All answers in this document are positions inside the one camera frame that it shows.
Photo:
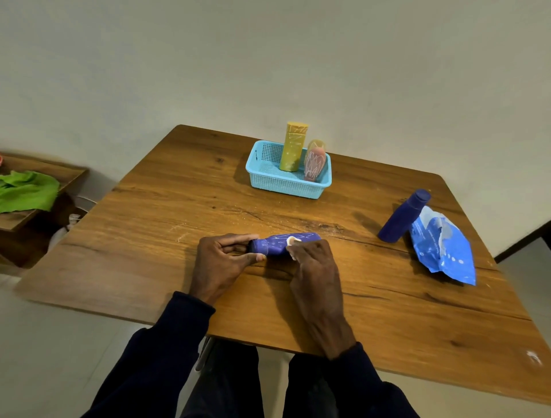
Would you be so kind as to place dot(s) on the person's left hand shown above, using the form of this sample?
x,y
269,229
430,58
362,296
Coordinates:
x,y
213,269

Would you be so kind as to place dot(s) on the person's right hand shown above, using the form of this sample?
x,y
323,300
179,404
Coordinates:
x,y
316,284

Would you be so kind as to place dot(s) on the person's left thumb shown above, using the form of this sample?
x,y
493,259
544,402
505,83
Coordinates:
x,y
252,259

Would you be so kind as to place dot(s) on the person's right fingers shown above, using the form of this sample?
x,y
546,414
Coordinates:
x,y
308,250

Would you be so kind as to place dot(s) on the person's left middle finger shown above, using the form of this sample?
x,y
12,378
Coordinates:
x,y
236,248

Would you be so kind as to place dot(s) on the white cotton pad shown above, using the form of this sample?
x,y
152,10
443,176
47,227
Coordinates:
x,y
293,240

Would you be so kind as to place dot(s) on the purple patterned bottle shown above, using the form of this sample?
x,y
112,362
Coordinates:
x,y
273,243

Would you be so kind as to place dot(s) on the person's right forearm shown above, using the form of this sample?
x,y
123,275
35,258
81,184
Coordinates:
x,y
357,383

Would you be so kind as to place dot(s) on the person's left forearm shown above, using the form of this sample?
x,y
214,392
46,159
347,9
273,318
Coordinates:
x,y
159,357

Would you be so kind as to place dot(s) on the light blue plastic basket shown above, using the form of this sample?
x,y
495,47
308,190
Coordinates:
x,y
282,183

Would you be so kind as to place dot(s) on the pink patterned bottle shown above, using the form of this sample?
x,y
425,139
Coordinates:
x,y
314,163

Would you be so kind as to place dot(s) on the plain dark blue bottle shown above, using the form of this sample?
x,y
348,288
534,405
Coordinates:
x,y
402,217

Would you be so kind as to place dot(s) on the yellow patterned bottle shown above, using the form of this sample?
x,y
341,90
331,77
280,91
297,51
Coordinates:
x,y
292,148

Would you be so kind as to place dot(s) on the metal table leg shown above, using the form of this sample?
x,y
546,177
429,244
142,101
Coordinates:
x,y
205,353

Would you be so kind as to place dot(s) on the person's dark trousers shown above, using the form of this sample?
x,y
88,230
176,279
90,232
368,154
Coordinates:
x,y
232,383

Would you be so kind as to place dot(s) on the blue wipes packet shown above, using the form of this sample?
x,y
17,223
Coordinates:
x,y
445,249

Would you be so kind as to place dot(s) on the wooden side shelf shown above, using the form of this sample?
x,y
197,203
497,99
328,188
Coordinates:
x,y
26,232

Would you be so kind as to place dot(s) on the green cloth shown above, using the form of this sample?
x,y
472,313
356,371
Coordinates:
x,y
26,191

